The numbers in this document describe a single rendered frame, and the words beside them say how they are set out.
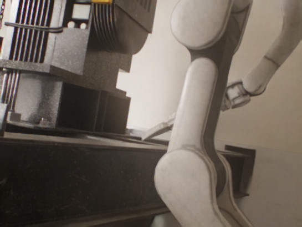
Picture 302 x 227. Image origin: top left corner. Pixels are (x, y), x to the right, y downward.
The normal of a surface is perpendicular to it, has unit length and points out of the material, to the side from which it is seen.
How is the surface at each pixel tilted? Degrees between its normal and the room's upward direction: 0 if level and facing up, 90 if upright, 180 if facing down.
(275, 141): 90
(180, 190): 90
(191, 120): 90
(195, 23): 90
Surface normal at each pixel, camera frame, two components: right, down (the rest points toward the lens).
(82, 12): -0.31, -0.07
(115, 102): -0.51, -0.10
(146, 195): 0.85, 0.12
